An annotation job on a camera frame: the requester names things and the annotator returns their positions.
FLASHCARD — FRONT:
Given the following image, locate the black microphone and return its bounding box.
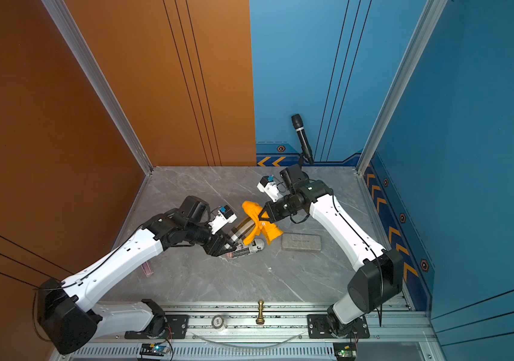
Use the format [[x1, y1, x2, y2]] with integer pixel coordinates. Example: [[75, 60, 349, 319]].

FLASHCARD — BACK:
[[291, 114, 314, 165]]

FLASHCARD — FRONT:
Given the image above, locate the green circuit board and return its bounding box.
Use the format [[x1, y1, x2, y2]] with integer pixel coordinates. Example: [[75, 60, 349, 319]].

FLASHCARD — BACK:
[[139, 343, 171, 358], [332, 343, 357, 361]]

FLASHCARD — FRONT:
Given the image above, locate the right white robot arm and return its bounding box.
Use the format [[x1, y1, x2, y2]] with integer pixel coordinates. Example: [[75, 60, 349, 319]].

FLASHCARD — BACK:
[[259, 180, 404, 338]]

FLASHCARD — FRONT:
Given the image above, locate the aluminium corner post left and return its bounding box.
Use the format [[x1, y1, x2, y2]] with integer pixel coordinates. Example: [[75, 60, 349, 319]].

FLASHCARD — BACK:
[[42, 0, 153, 175]]

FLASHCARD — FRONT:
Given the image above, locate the aluminium corner post right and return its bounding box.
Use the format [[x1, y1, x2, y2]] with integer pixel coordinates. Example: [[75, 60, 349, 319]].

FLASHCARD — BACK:
[[356, 0, 447, 176]]

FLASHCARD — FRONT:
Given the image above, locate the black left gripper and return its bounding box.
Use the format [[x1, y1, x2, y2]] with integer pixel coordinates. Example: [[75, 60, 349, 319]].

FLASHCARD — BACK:
[[186, 221, 240, 257]]

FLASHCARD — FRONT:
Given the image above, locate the right green circuit board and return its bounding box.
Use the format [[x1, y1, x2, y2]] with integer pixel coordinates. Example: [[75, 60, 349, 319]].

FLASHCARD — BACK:
[[332, 343, 357, 361]]

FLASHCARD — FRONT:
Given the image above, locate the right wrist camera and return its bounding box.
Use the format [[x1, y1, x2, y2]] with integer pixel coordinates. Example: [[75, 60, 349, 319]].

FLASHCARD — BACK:
[[257, 164, 310, 202]]

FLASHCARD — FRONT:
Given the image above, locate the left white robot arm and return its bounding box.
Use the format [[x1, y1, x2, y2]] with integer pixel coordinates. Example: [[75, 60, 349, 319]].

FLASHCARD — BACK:
[[36, 196, 237, 354]]

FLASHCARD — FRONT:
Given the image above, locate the wooden folding fan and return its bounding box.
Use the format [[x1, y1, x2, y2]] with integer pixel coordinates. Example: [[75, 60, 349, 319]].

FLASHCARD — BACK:
[[141, 263, 154, 278]]

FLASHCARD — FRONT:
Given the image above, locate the plaid eyeglass pouch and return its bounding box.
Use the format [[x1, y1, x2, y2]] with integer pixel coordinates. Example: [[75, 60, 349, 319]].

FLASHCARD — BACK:
[[228, 218, 255, 245]]

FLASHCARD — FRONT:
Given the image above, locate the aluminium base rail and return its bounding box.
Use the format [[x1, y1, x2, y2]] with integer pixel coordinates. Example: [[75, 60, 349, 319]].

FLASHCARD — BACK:
[[50, 297, 444, 360]]

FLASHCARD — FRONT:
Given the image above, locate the yellow microfibre cloth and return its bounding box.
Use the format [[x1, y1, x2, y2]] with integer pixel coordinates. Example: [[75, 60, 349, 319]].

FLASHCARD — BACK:
[[242, 201, 283, 245]]

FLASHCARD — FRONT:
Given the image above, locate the grey eyeglass case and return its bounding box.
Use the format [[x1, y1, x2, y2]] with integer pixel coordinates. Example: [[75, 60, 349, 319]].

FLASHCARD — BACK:
[[281, 233, 322, 252]]

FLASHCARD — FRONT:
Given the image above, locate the aluminium corner post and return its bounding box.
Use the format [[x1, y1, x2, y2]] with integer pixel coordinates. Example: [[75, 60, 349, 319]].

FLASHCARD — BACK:
[[42, 0, 153, 175], [356, 0, 447, 176]]

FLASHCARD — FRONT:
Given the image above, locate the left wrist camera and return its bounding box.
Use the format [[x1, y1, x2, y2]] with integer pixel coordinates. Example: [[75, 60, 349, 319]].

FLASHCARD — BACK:
[[209, 205, 237, 235]]

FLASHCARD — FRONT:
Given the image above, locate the black microphone stand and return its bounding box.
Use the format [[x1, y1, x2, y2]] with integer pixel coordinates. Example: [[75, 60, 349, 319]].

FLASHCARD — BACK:
[[298, 153, 309, 168]]

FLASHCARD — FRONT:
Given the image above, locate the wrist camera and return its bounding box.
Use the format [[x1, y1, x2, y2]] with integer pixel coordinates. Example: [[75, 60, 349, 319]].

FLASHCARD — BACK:
[[209, 205, 237, 235], [257, 164, 310, 202]]

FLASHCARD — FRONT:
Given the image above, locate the brass chess piece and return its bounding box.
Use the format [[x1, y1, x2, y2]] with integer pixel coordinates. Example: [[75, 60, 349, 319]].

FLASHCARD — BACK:
[[255, 299, 265, 326]]

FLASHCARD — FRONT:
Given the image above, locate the left green circuit board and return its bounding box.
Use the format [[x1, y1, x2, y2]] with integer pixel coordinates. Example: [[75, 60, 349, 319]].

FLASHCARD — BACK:
[[139, 343, 171, 358]]

